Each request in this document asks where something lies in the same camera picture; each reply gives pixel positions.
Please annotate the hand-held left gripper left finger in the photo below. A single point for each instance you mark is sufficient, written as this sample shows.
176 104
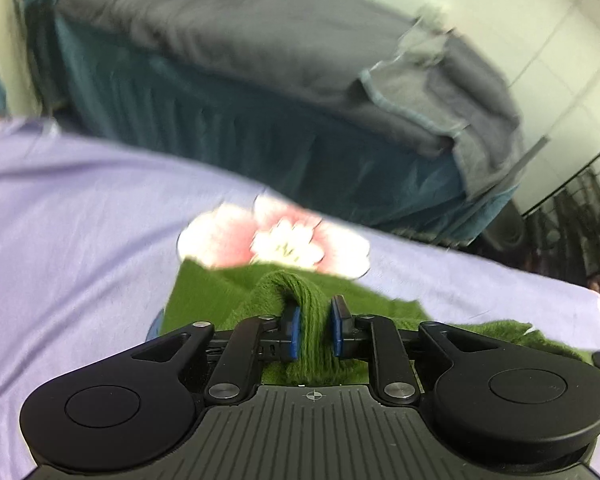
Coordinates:
293 331

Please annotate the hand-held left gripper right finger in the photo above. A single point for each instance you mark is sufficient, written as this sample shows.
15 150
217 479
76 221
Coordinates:
337 329

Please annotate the green knit sweater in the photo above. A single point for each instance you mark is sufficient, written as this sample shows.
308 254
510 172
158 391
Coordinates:
220 295

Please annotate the teal bed cover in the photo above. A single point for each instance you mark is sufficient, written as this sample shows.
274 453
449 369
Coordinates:
260 160

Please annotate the purple floral bed sheet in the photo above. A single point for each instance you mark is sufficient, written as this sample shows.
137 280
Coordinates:
80 220

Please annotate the grey blanket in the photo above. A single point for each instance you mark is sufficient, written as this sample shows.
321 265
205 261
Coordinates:
260 45

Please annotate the white curved tube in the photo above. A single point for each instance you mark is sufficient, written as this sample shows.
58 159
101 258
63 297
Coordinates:
587 5

